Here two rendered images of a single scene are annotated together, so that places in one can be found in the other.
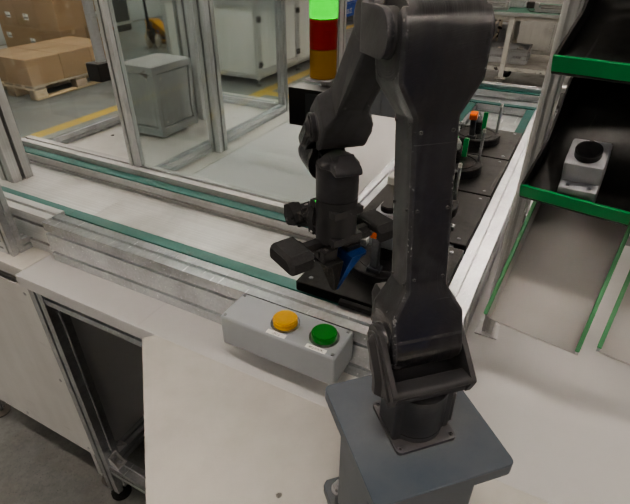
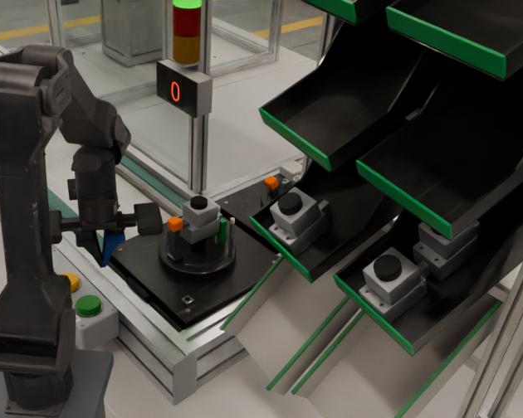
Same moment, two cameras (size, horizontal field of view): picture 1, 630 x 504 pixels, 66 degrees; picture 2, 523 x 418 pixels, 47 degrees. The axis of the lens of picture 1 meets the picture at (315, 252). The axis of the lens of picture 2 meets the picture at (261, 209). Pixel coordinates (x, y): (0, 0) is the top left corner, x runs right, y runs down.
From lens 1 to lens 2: 0.50 m
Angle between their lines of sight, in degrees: 13
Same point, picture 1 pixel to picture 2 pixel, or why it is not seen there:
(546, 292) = (285, 327)
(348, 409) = not seen: hidden behind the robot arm
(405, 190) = (2, 206)
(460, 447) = not seen: outside the picture
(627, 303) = (348, 361)
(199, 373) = not seen: outside the picture
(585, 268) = (324, 314)
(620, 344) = (325, 398)
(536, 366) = (300, 400)
